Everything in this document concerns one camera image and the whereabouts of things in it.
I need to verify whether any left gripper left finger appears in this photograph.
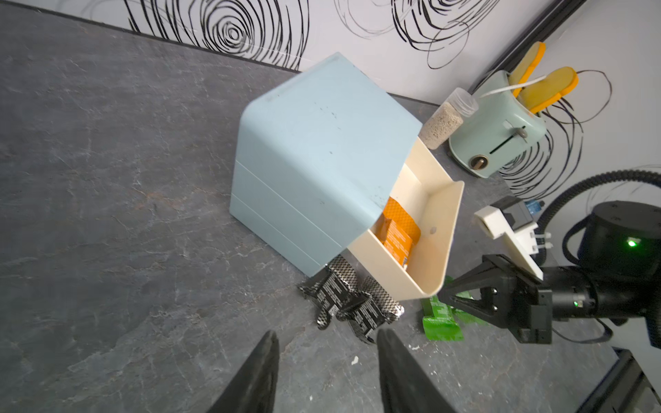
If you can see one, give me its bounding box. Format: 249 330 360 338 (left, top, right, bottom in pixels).
208 330 280 412

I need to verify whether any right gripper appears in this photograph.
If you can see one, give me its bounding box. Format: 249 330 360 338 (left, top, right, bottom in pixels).
437 255 553 344

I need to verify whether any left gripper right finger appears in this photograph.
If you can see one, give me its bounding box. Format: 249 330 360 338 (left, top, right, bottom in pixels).
377 329 455 413

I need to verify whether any orange cookie pack front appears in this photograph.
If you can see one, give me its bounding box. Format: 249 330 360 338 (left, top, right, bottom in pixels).
375 197 421 269

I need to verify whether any cream top drawer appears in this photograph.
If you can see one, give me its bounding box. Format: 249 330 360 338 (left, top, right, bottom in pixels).
347 136 466 302

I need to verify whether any light blue drawer cabinet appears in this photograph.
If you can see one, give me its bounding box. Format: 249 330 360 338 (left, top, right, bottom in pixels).
230 53 422 276

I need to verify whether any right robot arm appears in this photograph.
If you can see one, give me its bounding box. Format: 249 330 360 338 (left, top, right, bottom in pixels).
438 170 660 347

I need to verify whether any green cookie pack left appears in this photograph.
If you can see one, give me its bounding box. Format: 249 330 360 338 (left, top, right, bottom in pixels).
421 296 464 342

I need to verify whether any black cookie pack right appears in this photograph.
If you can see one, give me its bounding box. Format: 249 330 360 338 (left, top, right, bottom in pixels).
336 276 405 344

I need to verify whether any black cookie pack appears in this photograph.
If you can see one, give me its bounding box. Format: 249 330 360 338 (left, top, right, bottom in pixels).
336 276 405 344
297 255 359 330

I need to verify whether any black cookie pack left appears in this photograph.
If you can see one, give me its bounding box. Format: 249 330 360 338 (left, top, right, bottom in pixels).
297 255 359 330

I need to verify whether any mint green toaster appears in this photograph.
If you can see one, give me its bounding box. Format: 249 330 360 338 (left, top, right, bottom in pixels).
449 71 547 178

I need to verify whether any clear jar with grains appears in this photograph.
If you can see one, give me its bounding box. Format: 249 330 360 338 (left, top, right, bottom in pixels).
418 88 479 150

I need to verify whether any yellow toast slice right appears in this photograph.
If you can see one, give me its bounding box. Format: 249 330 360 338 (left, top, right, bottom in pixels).
517 67 579 114

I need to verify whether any yellow toast slice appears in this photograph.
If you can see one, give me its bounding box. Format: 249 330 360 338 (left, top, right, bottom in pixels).
508 41 546 85
517 67 579 114

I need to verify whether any yellow toast slice left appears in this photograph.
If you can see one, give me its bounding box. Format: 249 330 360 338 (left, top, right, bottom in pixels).
508 41 546 85

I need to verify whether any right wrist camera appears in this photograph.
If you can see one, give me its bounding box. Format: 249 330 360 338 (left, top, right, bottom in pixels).
474 195 553 280

